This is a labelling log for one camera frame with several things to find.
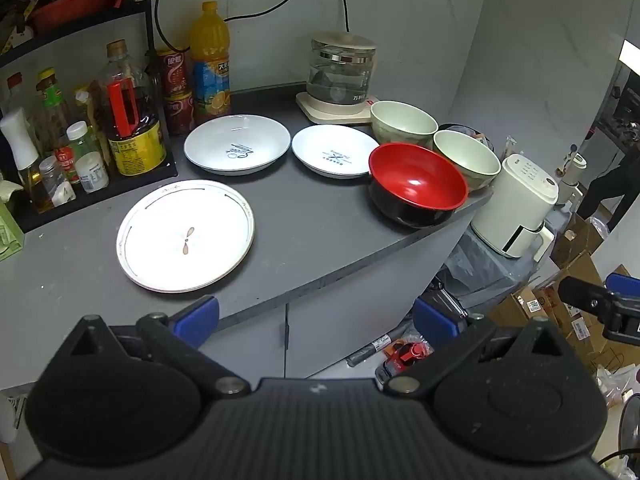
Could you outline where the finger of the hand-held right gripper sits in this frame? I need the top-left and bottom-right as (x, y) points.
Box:
(604, 273), (640, 295)
(557, 276), (626, 315)

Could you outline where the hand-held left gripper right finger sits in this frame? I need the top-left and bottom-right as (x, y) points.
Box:
(382, 297), (566, 393)

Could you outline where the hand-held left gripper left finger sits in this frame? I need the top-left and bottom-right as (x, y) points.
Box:
(70, 296), (251, 400)

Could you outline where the large white plate brown motif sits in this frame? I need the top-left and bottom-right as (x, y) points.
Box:
(116, 179), (256, 294)

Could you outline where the large white plate blue rim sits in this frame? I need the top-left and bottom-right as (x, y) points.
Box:
(183, 114), (292, 177)

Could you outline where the small white plate blue print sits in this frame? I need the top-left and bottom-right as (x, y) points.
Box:
(291, 124), (382, 180)

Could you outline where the cardboard box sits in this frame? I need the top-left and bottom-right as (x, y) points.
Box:
(487, 252), (608, 358)
(550, 212), (609, 269)

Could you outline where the red item on floor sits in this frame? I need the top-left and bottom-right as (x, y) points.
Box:
(375, 339), (432, 385)

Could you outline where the grey plastic bag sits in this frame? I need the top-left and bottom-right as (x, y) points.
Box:
(439, 229), (542, 312)

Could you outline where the black folded umbrella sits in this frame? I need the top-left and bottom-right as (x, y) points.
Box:
(346, 334), (397, 367)

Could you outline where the white air fryer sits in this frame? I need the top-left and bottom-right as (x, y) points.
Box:
(469, 154), (560, 260)

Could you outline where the white flask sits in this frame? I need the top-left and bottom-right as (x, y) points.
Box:
(556, 152), (589, 206)

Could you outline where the red and black bowl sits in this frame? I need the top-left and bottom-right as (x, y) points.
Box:
(368, 142), (470, 230)

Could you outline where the black seasoning rack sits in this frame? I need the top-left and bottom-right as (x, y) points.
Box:
(0, 0), (179, 234)

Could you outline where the cream bowl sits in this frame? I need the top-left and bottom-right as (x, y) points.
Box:
(370, 100), (440, 152)
(432, 130), (502, 192)

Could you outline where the white plastic jar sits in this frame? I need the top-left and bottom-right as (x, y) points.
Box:
(75, 151), (110, 195)

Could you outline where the black container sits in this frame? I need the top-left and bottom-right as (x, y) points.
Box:
(439, 122), (495, 152)

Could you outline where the clear spice jar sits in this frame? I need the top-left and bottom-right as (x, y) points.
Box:
(38, 155), (77, 208)

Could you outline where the small red label jar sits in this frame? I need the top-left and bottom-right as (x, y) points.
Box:
(54, 146), (81, 184)

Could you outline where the oil bottle with yellow label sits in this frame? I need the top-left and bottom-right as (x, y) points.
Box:
(101, 40), (168, 177)

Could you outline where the green tissue box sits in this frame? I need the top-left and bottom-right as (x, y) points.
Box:
(0, 180), (26, 262)

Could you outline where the white-cap green bottle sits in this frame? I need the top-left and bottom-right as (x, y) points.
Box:
(66, 121), (97, 162)

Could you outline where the yellow-cap squeeze bottle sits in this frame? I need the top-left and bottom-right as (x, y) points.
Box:
(73, 86), (109, 162)

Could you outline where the cream kettle base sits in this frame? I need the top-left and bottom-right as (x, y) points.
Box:
(295, 91), (382, 125)

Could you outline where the orange juice bottle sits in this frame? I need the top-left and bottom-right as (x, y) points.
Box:
(189, 1), (232, 122)

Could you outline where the white-top oil dispenser bottle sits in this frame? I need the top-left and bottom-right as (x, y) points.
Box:
(0, 107), (55, 214)

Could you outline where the green label sauce bottle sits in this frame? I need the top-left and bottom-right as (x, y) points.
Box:
(35, 68), (72, 152)

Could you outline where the glass kettle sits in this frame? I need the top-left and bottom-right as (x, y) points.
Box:
(305, 31), (377, 107)

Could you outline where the red-cap bottle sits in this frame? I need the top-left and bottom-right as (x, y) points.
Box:
(5, 72), (27, 112)

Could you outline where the red plastic basket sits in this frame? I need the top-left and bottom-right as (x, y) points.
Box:
(29, 0), (122, 37)

